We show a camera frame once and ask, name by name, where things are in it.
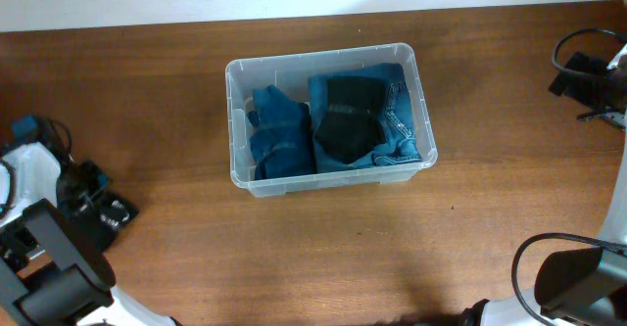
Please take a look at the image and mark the large black garment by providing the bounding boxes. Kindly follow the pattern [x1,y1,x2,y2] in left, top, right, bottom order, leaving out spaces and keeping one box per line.
[70,191,139,252]

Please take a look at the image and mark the medium blue jeans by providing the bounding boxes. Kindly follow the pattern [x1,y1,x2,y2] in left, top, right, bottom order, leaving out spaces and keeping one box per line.
[308,63,422,172]

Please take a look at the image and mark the small black garment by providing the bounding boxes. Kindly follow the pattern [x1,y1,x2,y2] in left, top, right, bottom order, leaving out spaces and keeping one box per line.
[314,76,386,164]

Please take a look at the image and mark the dark blue taped knit garment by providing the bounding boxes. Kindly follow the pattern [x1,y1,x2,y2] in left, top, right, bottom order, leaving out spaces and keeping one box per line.
[247,85,316,180]

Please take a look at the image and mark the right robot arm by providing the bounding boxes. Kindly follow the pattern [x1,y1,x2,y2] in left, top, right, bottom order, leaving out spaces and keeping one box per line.
[458,49,626,326]

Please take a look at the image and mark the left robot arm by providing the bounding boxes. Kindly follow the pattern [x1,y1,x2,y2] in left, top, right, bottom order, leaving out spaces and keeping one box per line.
[1,116,178,326]

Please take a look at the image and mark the clear plastic storage bin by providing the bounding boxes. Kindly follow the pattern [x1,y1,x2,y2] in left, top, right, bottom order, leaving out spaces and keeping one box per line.
[225,43,438,198]

